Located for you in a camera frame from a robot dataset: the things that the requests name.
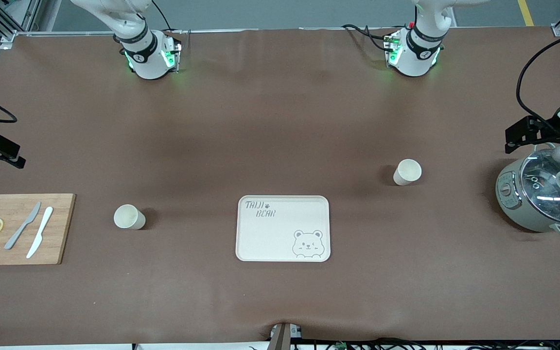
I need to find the white IKEA cup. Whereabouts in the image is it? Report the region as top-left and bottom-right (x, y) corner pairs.
(114, 204), (146, 230)
(393, 159), (422, 187)

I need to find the wooden cutting board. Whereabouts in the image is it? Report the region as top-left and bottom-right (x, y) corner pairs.
(0, 193), (76, 265)

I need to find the black left arm base cable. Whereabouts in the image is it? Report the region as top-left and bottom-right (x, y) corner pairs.
(341, 23), (393, 53)

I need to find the grey cooking pot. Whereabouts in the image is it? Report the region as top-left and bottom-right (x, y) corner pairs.
(495, 142), (560, 238)

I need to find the grey plastic knife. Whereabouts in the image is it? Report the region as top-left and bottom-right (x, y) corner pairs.
(4, 202), (41, 250)

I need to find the glass pot lid with knob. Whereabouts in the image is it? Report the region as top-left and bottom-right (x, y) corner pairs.
(520, 148), (560, 224)

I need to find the cream tray with bear print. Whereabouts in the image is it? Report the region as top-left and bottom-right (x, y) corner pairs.
(235, 195), (331, 263)

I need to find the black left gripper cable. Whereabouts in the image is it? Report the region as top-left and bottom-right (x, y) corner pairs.
(516, 34), (560, 122)

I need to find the black right arm base cable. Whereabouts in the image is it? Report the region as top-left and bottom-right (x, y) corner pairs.
(151, 0), (174, 32)

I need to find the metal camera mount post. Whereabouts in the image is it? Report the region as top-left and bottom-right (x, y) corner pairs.
(268, 322), (305, 350)

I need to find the black arm base cable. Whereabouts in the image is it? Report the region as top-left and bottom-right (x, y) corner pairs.
(341, 23), (393, 53)
(151, 0), (174, 32)

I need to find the brown table cover mat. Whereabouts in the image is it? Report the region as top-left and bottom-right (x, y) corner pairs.
(0, 27), (560, 347)

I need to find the white plastic knife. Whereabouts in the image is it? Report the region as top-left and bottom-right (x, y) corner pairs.
(26, 207), (54, 259)

